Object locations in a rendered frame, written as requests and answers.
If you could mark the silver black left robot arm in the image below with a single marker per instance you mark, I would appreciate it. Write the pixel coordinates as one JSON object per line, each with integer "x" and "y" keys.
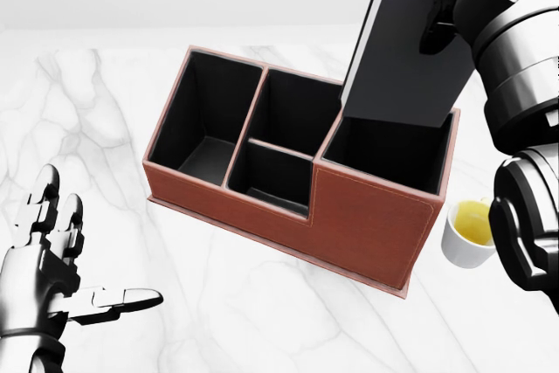
{"x": 30, "y": 355}

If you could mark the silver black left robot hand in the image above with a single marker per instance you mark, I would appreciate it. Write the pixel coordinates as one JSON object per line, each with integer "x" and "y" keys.
{"x": 30, "y": 277}

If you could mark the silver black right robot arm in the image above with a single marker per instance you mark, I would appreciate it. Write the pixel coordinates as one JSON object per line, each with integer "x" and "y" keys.
{"x": 515, "y": 63}

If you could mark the white cup with yellow inside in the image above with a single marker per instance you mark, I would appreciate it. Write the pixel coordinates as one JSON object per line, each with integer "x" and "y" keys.
{"x": 458, "y": 253}

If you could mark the red-brown desk caddy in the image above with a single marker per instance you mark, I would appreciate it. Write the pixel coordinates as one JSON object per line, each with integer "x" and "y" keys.
{"x": 371, "y": 224}

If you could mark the dark grey book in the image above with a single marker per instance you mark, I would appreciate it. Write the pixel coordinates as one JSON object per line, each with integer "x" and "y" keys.
{"x": 393, "y": 67}

